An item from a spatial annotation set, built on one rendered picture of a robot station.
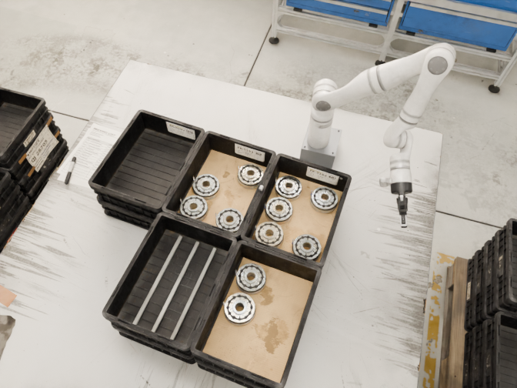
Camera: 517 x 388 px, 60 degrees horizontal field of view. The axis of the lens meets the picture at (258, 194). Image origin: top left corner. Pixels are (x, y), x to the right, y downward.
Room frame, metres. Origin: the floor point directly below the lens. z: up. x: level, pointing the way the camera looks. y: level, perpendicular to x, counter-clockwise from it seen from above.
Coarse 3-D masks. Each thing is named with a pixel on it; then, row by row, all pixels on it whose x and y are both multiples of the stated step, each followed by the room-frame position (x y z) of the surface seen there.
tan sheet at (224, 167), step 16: (208, 160) 1.08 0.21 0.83; (224, 160) 1.08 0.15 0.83; (240, 160) 1.09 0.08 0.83; (224, 176) 1.01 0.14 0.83; (192, 192) 0.92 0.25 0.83; (224, 192) 0.93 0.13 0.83; (240, 192) 0.93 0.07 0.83; (192, 208) 0.85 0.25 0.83; (208, 208) 0.86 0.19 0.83; (224, 208) 0.86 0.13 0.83; (240, 208) 0.86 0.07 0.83
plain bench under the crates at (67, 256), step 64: (128, 64) 1.76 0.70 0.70; (256, 128) 1.38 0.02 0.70; (384, 128) 1.41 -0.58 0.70; (64, 192) 0.97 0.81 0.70; (384, 192) 1.05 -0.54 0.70; (0, 256) 0.67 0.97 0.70; (64, 256) 0.69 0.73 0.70; (128, 256) 0.70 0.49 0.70; (384, 256) 0.75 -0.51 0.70; (64, 320) 0.44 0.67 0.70; (320, 320) 0.49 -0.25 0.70; (384, 320) 0.50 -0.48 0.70; (0, 384) 0.22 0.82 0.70; (64, 384) 0.23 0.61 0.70; (128, 384) 0.24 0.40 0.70; (192, 384) 0.25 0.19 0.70; (320, 384) 0.27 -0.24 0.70; (384, 384) 0.28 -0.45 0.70
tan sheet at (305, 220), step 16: (272, 192) 0.94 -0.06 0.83; (304, 192) 0.95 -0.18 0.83; (336, 192) 0.96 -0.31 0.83; (304, 208) 0.88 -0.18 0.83; (336, 208) 0.89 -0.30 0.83; (288, 224) 0.80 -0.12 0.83; (304, 224) 0.81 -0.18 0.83; (320, 224) 0.81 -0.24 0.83; (288, 240) 0.74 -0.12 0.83; (320, 240) 0.74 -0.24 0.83; (320, 256) 0.68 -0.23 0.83
